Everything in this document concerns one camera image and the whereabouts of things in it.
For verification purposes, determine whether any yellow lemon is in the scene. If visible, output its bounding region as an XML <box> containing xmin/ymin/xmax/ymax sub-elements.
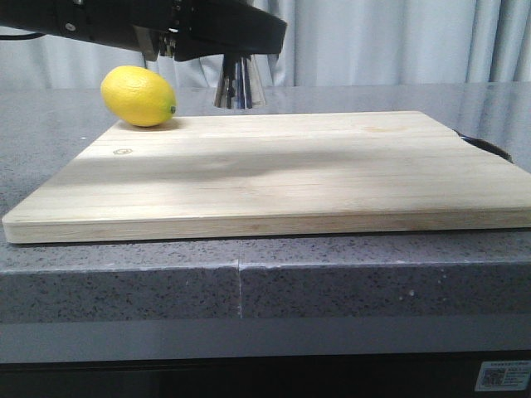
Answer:
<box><xmin>100</xmin><ymin>66</ymin><xmax>177</xmax><ymax>127</ymax></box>

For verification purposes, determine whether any wooden cutting board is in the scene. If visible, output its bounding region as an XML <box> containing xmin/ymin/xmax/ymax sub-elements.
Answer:
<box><xmin>2</xmin><ymin>111</ymin><xmax>530</xmax><ymax>244</ymax></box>

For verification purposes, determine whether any white QR code label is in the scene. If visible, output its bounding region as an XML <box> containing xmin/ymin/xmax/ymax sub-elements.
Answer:
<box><xmin>475</xmin><ymin>360</ymin><xmax>530</xmax><ymax>392</ymax></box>

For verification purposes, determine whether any grey curtain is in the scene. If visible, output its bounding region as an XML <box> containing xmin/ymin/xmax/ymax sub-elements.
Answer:
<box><xmin>1</xmin><ymin>1</ymin><xmax>530</xmax><ymax>90</ymax></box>

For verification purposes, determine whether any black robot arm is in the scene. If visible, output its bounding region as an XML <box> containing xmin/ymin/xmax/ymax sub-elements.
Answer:
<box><xmin>1</xmin><ymin>0</ymin><xmax>287</xmax><ymax>61</ymax></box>

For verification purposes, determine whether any steel double jigger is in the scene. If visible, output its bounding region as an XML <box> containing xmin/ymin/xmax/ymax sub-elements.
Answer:
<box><xmin>214</xmin><ymin>54</ymin><xmax>266</xmax><ymax>109</ymax></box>

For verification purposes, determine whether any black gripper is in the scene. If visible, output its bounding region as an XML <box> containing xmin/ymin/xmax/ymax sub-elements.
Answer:
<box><xmin>82</xmin><ymin>0</ymin><xmax>287</xmax><ymax>61</ymax></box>

